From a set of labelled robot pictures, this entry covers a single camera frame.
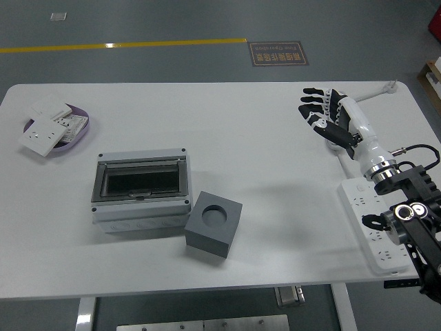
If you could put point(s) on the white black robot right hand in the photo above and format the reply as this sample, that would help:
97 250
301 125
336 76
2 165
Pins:
358 117

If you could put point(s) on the grey electrical box with lid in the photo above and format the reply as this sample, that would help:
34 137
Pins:
138 220

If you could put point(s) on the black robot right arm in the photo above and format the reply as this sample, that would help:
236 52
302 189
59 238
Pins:
413 179

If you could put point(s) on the cardboard box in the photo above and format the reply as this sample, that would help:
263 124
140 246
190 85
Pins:
430 77

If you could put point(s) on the red box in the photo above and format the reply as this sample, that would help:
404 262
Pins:
435 22

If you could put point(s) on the grey cube with round hole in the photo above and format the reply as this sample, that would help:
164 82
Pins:
206 241

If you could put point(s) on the white power strip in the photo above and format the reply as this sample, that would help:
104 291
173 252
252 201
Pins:
361 207

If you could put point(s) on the black table control panel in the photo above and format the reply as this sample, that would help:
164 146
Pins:
401 284

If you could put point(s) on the white table leg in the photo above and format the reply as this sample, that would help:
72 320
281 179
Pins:
341 310
85 315

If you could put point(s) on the purple oval tray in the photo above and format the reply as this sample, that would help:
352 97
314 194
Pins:
80 112

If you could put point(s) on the white socket plate with print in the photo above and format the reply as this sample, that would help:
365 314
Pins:
74 127

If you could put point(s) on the small metal floor plate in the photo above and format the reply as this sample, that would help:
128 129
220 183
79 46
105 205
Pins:
58 16

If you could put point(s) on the grey metal table bracket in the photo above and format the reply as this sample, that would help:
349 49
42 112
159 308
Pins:
289 296

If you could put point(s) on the grey metal base plate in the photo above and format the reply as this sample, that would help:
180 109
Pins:
203 324

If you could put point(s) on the white wall switch plate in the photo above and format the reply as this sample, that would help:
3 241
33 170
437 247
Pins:
48 107

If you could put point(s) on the white five-hole wall socket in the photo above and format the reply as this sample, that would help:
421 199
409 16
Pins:
41 136

